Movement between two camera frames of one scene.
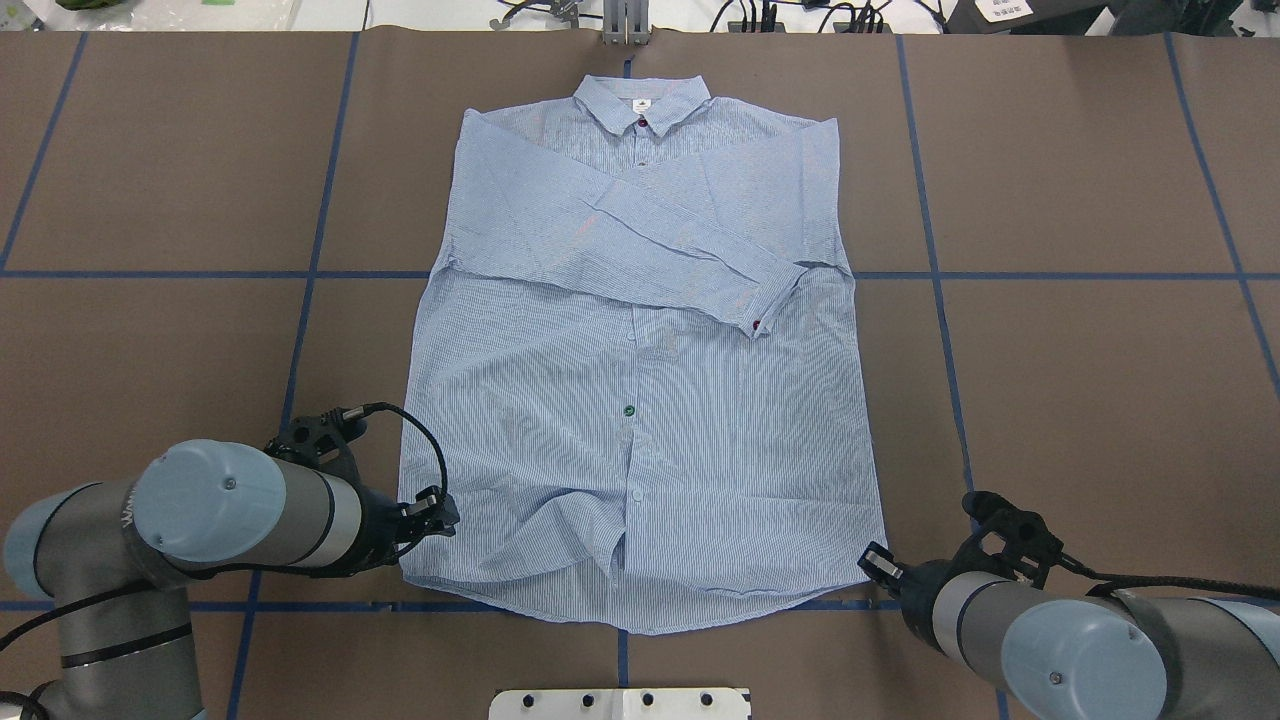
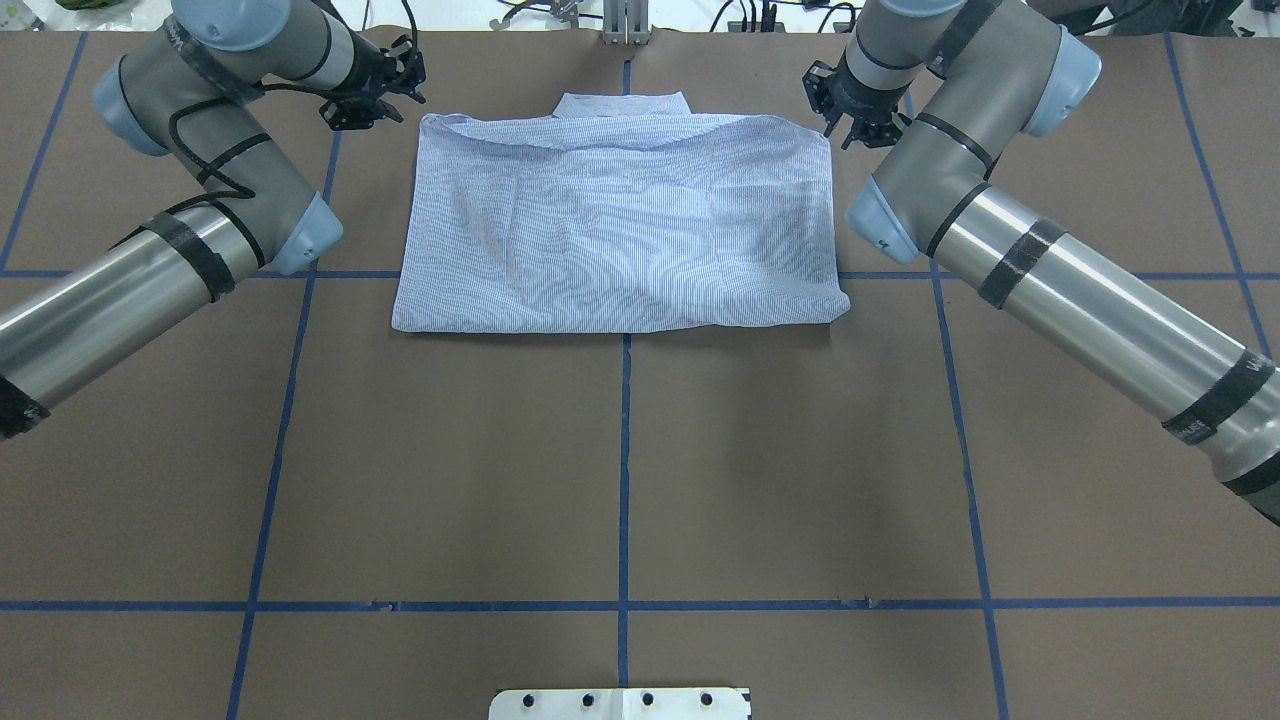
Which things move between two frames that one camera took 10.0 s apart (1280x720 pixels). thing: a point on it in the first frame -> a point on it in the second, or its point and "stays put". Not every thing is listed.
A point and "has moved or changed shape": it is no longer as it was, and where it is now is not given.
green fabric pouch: (87, 4) stays put
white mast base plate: (620, 704) stays put
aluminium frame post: (626, 22) stays put
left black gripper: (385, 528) -> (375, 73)
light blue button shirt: (640, 383) has moved or changed shape
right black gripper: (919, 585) -> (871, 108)
